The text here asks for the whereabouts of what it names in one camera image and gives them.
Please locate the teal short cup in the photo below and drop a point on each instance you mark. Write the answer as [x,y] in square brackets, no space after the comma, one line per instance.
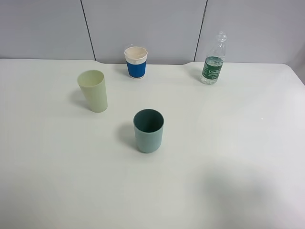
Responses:
[148,128]

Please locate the clear bottle with green label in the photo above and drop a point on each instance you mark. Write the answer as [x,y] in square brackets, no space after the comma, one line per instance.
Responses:
[214,60]

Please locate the blue sleeved paper cup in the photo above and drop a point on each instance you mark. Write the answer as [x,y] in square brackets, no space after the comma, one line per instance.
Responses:
[136,58]

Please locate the pale green tall cup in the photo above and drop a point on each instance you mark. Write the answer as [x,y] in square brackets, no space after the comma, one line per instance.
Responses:
[92,85]

